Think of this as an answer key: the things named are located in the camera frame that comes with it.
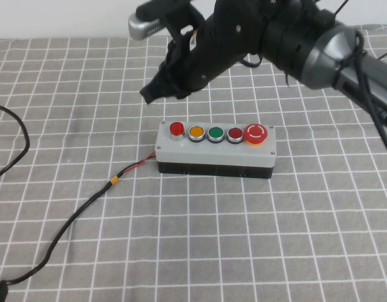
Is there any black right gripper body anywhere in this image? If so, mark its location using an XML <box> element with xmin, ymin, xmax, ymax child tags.
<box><xmin>174</xmin><ymin>0</ymin><xmax>270</xmax><ymax>91</ymax></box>

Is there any red emergency stop button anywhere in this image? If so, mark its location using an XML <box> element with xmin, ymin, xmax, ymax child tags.
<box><xmin>244</xmin><ymin>123</ymin><xmax>269</xmax><ymax>145</ymax></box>

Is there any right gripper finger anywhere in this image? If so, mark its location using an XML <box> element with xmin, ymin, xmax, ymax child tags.
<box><xmin>152</xmin><ymin>74</ymin><xmax>194</xmax><ymax>99</ymax></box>
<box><xmin>139</xmin><ymin>42</ymin><xmax>179</xmax><ymax>105</ymax></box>

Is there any black power cable yellow tag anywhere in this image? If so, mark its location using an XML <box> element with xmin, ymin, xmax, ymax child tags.
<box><xmin>6</xmin><ymin>150</ymin><xmax>158</xmax><ymax>286</ymax></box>

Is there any black looping cable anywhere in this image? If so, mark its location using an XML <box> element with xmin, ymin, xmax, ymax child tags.
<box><xmin>0</xmin><ymin>103</ymin><xmax>31</xmax><ymax>183</ymax></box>

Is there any red indicator lamp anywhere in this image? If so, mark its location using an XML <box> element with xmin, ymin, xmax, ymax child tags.
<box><xmin>169</xmin><ymin>121</ymin><xmax>186</xmax><ymax>142</ymax></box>

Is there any grey black button switch box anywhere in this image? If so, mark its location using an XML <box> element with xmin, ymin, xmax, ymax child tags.
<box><xmin>154</xmin><ymin>121</ymin><xmax>277</xmax><ymax>179</ymax></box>

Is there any dark red push button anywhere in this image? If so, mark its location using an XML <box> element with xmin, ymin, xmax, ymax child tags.
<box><xmin>226</xmin><ymin>126</ymin><xmax>245</xmax><ymax>144</ymax></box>

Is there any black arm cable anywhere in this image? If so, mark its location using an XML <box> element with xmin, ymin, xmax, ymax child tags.
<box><xmin>353</xmin><ymin>28</ymin><xmax>387</xmax><ymax>152</ymax></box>

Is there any grey checked tablecloth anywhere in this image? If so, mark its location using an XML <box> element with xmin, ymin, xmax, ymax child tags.
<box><xmin>0</xmin><ymin>24</ymin><xmax>387</xmax><ymax>302</ymax></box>

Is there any yellow push button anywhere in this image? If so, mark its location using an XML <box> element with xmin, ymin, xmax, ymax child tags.
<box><xmin>187</xmin><ymin>125</ymin><xmax>206</xmax><ymax>143</ymax></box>

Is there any green push button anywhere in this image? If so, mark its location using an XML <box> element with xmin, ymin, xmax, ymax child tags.
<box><xmin>206</xmin><ymin>125</ymin><xmax>225</xmax><ymax>143</ymax></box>

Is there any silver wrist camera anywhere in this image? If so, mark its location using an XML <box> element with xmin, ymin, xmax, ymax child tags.
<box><xmin>128</xmin><ymin>0</ymin><xmax>194</xmax><ymax>40</ymax></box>

